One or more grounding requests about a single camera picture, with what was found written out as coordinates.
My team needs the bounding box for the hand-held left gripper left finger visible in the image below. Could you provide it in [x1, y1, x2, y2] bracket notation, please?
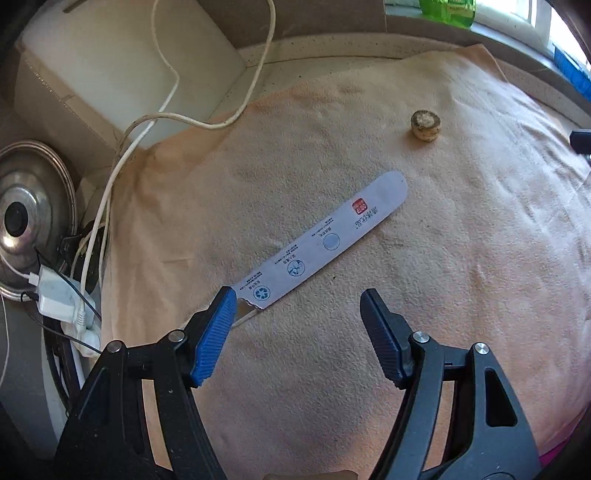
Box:
[55, 286, 238, 480]

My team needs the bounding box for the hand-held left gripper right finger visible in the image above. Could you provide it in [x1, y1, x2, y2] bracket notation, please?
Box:
[359, 288, 541, 480]

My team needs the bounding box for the white printed paper strip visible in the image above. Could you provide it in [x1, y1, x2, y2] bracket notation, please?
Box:
[228, 171, 408, 328]

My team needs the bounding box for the blue plastic item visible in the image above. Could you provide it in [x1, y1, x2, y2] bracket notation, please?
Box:
[551, 44, 591, 100]

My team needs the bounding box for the white framed window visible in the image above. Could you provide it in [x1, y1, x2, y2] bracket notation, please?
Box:
[385, 0, 591, 51]

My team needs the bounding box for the white power strip with plugs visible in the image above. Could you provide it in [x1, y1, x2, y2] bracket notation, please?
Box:
[21, 249, 102, 355]

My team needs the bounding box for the small brown round cork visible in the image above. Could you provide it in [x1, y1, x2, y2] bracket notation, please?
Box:
[410, 109, 441, 144]

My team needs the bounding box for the white charger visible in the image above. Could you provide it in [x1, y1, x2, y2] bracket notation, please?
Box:
[37, 265, 79, 305]

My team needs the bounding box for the beige towel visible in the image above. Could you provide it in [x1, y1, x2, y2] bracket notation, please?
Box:
[99, 44, 591, 480]

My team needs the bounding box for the green dish soap bottle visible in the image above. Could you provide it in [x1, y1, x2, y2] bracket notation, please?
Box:
[418, 0, 476, 29]

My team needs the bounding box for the steel pot lid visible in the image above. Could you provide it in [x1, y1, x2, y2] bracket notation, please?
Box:
[0, 141, 79, 303]

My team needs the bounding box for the white appliance box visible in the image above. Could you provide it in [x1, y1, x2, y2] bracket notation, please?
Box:
[14, 0, 245, 153]

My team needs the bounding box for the thick white power cable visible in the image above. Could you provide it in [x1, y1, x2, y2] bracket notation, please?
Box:
[81, 0, 181, 333]

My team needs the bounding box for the thin white charger cable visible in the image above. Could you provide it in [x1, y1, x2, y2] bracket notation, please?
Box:
[0, 258, 40, 386]

